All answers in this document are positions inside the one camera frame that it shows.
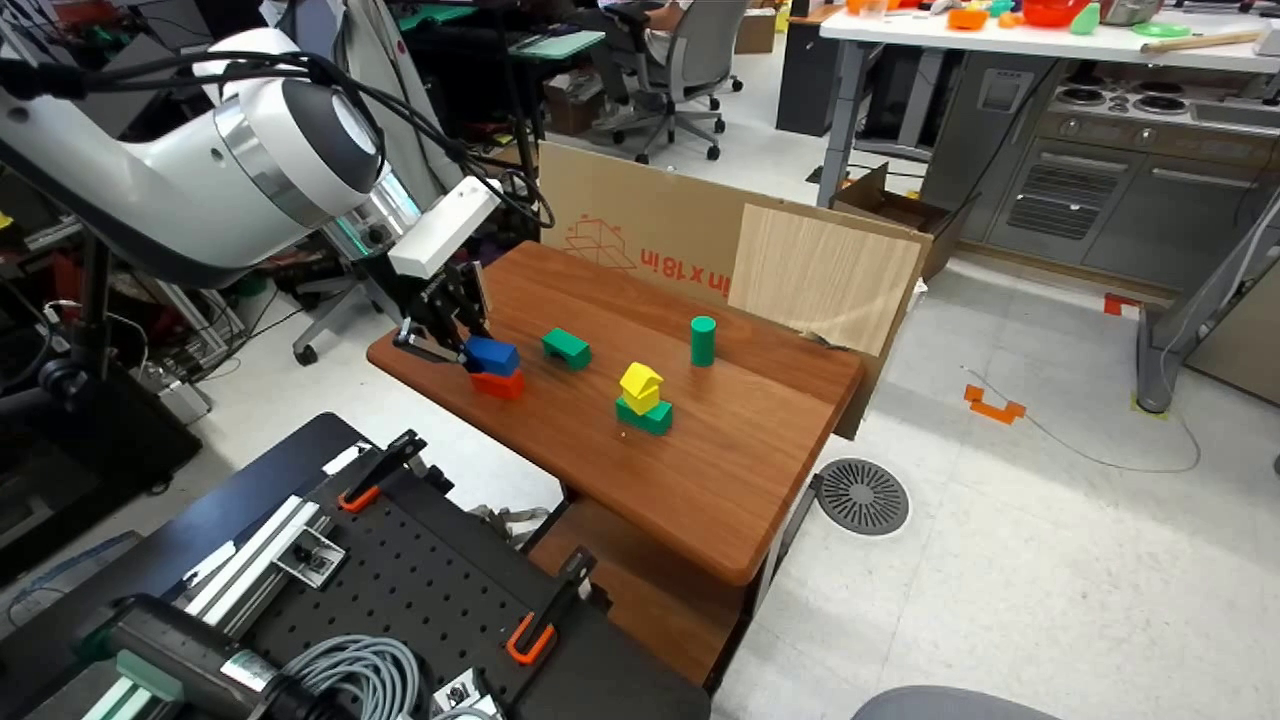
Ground black floor cabinet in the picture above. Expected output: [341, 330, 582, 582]
[774, 13, 847, 142]

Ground orange floor tape marker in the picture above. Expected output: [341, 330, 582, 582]
[958, 381, 1030, 432]

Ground grey desk leg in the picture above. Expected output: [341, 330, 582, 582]
[1131, 185, 1280, 421]

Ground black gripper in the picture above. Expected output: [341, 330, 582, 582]
[391, 253, 493, 370]

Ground green silver linear actuator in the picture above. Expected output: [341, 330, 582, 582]
[70, 595, 288, 720]

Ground grey drawer cabinet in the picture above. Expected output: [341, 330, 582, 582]
[988, 75, 1280, 302]

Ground yellow house-shaped block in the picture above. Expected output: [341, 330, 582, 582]
[614, 359, 666, 417]

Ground thin floor cable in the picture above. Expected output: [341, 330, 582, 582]
[969, 370, 1209, 482]

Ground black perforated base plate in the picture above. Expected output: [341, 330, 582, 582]
[0, 409, 713, 720]

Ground black orange clamp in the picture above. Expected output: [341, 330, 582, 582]
[499, 545, 610, 674]
[332, 426, 431, 519]

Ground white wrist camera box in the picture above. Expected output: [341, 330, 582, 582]
[382, 175, 502, 284]

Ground green cylinder block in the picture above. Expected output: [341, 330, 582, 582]
[687, 314, 719, 371]

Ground round floor drain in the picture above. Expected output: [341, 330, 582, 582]
[806, 455, 915, 540]

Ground green cube block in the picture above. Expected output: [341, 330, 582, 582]
[540, 325, 596, 371]

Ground green block under yellow block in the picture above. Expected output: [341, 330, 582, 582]
[610, 392, 677, 441]

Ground aluminium rail bars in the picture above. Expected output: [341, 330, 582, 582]
[174, 492, 326, 628]

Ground brown cardboard box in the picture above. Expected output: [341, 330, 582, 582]
[536, 138, 941, 444]

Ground red container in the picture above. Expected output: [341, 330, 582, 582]
[1021, 0, 1092, 31]

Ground grey chair base leg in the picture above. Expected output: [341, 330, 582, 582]
[288, 274, 408, 371]

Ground grey swivel office chair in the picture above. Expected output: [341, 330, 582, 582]
[610, 0, 752, 169]

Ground blue rectangular block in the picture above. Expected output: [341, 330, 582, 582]
[459, 336, 523, 381]

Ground green topped table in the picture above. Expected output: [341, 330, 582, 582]
[499, 24, 610, 67]

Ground white work table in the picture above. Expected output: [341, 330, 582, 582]
[811, 0, 1280, 212]

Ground wooden lower shelf board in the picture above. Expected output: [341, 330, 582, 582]
[523, 496, 752, 693]

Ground grey coiled cable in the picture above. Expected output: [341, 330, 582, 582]
[274, 628, 423, 720]

